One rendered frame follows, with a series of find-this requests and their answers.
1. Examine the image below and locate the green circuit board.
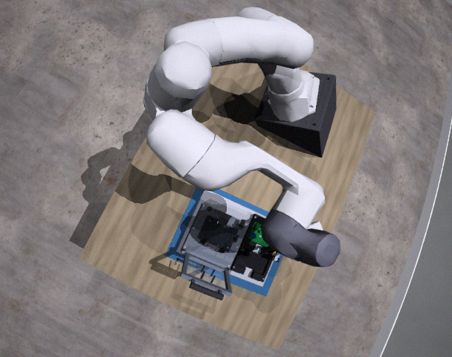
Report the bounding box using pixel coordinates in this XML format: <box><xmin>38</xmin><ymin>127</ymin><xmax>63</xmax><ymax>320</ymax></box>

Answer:
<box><xmin>248</xmin><ymin>221</ymin><xmax>269</xmax><ymax>247</ymax></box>

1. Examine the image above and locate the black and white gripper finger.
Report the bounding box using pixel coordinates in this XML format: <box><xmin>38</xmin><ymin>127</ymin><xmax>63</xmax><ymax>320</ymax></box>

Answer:
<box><xmin>257</xmin><ymin>246</ymin><xmax>280</xmax><ymax>262</ymax></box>

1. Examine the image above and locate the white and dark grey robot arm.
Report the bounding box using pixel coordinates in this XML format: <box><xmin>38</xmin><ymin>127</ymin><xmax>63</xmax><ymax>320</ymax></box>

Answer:
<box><xmin>143</xmin><ymin>7</ymin><xmax>340</xmax><ymax>267</ymax></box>

